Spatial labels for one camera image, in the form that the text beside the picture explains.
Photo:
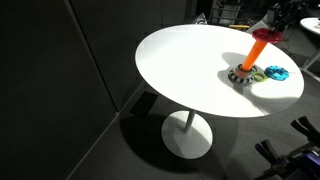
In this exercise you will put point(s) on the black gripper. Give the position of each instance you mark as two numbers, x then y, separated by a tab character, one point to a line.
284	13

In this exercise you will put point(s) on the orange rod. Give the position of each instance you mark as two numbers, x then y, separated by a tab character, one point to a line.
255	51

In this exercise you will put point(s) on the grey chair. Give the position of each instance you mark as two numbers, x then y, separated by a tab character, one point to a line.
266	22

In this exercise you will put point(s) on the yellow bar in background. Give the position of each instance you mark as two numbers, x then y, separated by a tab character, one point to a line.
239	26

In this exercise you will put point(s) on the black floor plate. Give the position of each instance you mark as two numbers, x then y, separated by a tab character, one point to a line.
144	104

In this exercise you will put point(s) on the black clamp handle upper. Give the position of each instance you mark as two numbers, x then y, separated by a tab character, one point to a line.
303	126

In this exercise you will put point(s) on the black clamp handle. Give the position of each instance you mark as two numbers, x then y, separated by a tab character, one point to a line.
266	150
303	126

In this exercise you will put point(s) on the black clamp handle lower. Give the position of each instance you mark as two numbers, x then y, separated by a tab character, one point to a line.
266	150

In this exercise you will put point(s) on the white table pedestal base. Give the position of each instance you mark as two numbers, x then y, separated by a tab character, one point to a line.
186	134

